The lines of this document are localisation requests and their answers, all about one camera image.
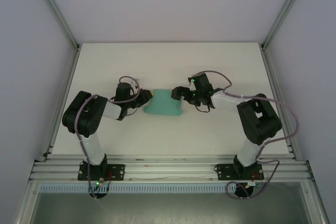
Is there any teal paper box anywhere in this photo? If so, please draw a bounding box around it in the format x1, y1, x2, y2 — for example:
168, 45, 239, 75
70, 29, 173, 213
143, 89, 184, 118

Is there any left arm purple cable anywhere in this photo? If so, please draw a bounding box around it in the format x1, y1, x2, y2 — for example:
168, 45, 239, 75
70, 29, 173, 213
75, 76, 140, 200

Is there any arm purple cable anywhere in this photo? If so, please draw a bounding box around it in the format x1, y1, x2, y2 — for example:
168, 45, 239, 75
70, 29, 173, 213
75, 76, 140, 200
194, 70, 301, 200

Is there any aluminium table side rail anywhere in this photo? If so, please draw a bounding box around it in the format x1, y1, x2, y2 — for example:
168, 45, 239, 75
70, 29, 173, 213
43, 48, 81, 161
259, 45, 299, 161

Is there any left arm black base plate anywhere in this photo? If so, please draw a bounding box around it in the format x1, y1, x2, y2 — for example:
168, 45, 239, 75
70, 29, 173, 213
77, 164, 125, 182

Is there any aluminium mounting rail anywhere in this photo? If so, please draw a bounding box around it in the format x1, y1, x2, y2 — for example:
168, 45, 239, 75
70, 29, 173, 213
28, 154, 314, 183

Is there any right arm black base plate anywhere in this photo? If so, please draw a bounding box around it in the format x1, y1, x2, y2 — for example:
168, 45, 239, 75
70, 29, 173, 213
214, 163, 265, 182

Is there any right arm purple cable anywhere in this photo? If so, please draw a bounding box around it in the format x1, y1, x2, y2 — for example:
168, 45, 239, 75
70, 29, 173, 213
194, 70, 301, 200

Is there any white slotted cable duct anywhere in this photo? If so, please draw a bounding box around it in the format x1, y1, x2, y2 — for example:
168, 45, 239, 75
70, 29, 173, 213
39, 184, 237, 194

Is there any aluminium frame post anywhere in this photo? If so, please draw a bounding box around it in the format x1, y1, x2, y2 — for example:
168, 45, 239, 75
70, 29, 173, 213
260, 0, 312, 49
33, 0, 81, 51

